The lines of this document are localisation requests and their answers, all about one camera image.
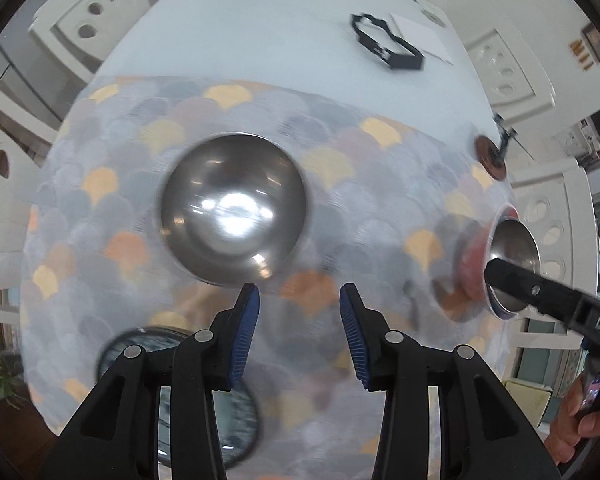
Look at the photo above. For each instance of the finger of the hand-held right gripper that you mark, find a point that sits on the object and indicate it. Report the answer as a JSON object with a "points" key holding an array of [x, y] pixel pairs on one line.
{"points": [[530, 287]]}

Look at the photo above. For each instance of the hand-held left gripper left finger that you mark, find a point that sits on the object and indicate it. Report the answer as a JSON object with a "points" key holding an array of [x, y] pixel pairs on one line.
{"points": [[247, 330]]}

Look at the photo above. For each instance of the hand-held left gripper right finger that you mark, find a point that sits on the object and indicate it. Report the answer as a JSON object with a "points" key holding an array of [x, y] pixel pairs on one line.
{"points": [[352, 330]]}

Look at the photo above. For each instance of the small stainless steel bowl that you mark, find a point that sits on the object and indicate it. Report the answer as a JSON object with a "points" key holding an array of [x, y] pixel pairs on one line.
{"points": [[512, 240]]}

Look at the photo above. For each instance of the blue floral porcelain plate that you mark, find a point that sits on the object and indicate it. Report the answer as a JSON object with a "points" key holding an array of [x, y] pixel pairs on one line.
{"points": [[241, 425]]}

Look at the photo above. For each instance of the large stainless steel bowl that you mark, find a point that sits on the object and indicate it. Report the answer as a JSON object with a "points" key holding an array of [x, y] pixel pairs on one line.
{"points": [[230, 210]]}

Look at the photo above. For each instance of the person's right hand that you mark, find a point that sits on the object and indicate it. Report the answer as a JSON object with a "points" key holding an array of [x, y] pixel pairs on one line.
{"points": [[567, 420]]}

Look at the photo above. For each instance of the white chair with oval holes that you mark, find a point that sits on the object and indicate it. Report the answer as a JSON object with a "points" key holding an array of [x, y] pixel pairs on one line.
{"points": [[575, 200], [10, 200], [130, 25], [525, 85]]}

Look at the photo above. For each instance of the scale patterned pastel placemat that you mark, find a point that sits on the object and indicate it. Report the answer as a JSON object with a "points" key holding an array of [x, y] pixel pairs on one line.
{"points": [[355, 200]]}

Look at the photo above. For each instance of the brown round coaster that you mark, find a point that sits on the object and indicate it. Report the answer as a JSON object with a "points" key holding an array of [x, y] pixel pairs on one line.
{"points": [[490, 157]]}

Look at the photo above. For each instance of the white appliance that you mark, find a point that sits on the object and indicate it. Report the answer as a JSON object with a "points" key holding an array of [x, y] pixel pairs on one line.
{"points": [[595, 130]]}

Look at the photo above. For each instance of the green potted plant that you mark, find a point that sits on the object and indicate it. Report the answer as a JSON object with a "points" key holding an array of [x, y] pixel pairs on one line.
{"points": [[2, 375]]}

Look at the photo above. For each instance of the white paper sheet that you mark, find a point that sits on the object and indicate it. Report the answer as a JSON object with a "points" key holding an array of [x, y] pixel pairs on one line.
{"points": [[427, 35]]}

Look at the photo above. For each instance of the framed wall picture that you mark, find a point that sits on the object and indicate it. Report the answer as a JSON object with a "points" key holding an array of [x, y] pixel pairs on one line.
{"points": [[592, 47]]}

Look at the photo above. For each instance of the black plastic frame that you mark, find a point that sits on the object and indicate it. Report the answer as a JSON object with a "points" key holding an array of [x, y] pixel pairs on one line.
{"points": [[405, 60]]}

